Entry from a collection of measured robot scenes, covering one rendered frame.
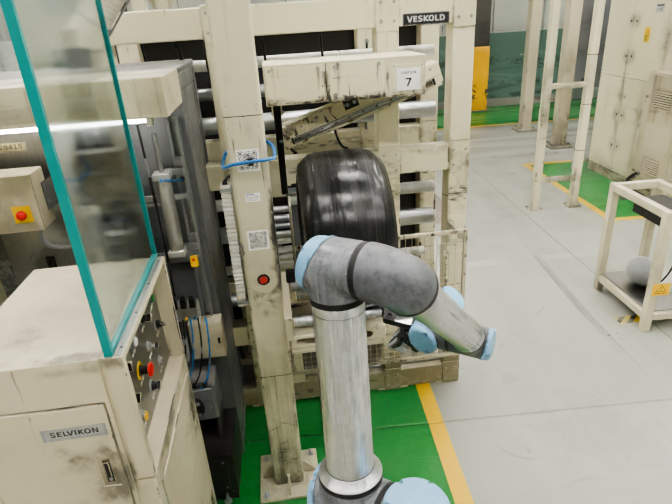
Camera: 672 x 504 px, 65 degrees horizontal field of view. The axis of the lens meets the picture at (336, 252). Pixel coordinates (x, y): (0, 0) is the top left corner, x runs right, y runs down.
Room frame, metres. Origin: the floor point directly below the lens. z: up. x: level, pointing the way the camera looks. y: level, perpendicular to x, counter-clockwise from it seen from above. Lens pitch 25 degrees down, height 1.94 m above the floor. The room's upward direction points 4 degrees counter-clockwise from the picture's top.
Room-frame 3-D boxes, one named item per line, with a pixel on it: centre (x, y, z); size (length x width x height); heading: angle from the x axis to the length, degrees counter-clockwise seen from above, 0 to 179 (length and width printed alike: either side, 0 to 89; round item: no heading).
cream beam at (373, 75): (2.14, -0.07, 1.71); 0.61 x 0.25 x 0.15; 96
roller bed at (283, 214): (2.19, 0.29, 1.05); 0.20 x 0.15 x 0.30; 96
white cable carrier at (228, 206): (1.75, 0.36, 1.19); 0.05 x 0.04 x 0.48; 6
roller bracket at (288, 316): (1.82, 0.20, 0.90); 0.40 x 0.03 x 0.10; 6
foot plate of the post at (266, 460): (1.79, 0.28, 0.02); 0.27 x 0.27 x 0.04; 6
